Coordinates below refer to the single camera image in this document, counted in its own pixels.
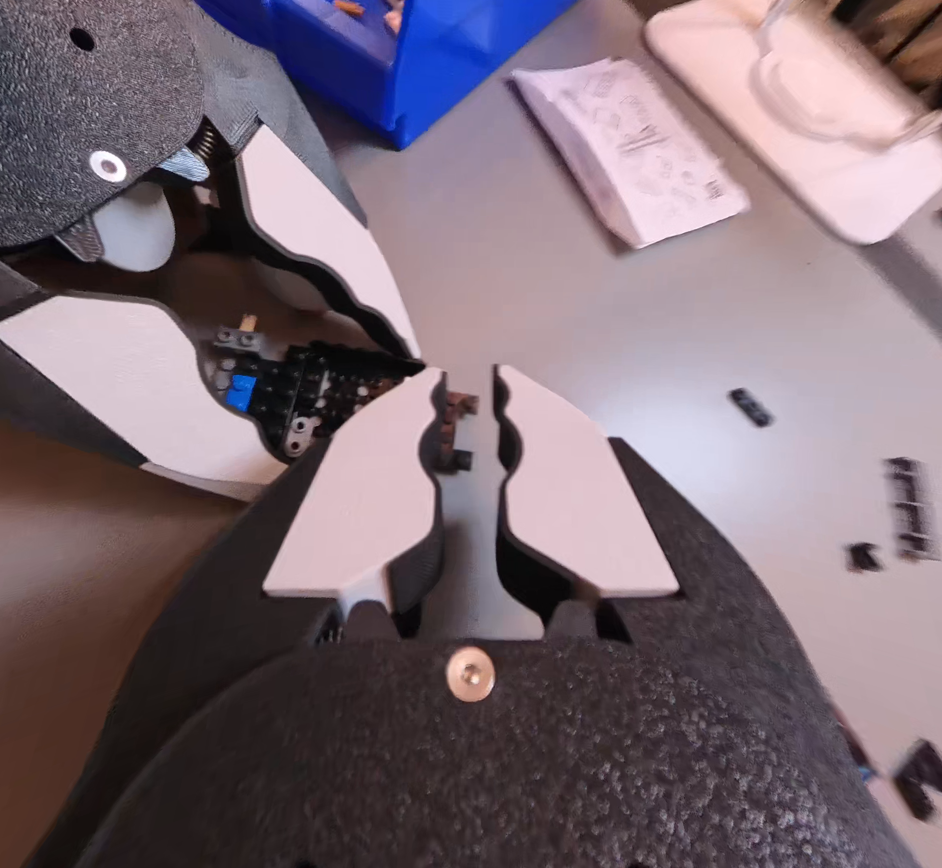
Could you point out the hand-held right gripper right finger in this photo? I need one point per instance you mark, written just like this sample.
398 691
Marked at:
589 515

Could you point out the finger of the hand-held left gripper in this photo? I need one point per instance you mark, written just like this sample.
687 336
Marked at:
317 228
118 368

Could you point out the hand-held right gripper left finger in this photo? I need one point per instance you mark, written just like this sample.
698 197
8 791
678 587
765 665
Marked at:
346 515

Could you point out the black lego car chassis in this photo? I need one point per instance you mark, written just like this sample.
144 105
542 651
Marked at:
317 382

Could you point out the small brown lego piece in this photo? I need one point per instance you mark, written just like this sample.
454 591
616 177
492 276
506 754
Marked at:
462 402

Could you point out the blue plastic bin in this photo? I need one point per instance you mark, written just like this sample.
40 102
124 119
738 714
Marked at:
486 0

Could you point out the small black lego piece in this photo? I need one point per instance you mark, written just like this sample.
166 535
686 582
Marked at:
751 407
864 556

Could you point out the black lego grille piece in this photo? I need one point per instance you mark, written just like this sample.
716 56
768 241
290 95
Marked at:
910 508

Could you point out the blue and black lego assembly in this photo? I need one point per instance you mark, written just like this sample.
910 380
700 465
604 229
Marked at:
916 777

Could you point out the white printed paper bag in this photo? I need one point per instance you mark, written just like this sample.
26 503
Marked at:
633 147

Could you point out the white book stand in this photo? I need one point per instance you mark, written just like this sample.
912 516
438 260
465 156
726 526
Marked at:
824 132

